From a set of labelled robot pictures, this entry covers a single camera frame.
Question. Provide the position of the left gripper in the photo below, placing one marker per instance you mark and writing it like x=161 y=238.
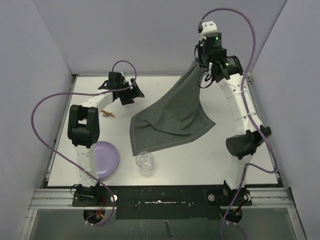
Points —
x=132 y=93

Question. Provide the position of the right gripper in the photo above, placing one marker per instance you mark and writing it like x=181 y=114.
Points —
x=200 y=49

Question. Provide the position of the grey cloth napkin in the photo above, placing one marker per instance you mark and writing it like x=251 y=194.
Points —
x=177 y=118

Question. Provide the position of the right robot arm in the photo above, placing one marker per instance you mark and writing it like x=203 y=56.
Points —
x=228 y=73

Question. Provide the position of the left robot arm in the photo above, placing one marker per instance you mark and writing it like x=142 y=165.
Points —
x=84 y=127

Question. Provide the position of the silver fork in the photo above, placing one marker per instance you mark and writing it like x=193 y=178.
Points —
x=106 y=114

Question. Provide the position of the clear drinking glass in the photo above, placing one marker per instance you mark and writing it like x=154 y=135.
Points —
x=145 y=162

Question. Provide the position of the purple plate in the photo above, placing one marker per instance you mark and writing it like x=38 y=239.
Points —
x=107 y=159

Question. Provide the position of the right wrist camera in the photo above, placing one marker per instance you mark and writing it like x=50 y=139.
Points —
x=207 y=29

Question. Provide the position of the green handled knife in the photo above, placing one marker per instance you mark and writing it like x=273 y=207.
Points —
x=107 y=111

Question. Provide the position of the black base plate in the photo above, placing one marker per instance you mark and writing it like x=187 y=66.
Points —
x=180 y=202

